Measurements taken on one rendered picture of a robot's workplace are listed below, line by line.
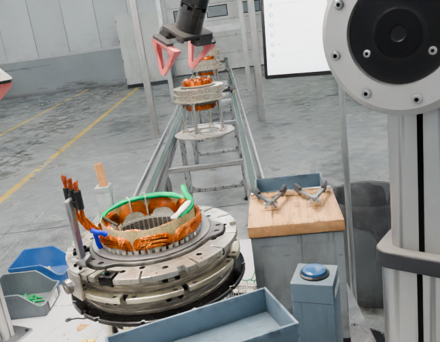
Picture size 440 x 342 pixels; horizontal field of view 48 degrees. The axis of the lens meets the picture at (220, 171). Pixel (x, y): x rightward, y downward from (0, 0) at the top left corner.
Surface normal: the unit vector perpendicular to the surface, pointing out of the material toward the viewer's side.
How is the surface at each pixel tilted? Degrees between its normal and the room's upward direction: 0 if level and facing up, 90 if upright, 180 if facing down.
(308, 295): 90
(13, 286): 87
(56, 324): 0
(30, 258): 87
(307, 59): 83
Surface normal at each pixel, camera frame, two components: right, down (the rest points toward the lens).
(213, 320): 0.33, 0.23
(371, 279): -0.26, 0.36
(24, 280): -0.01, 0.24
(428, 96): -0.59, 0.31
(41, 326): -0.13, -0.95
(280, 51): -0.46, 0.19
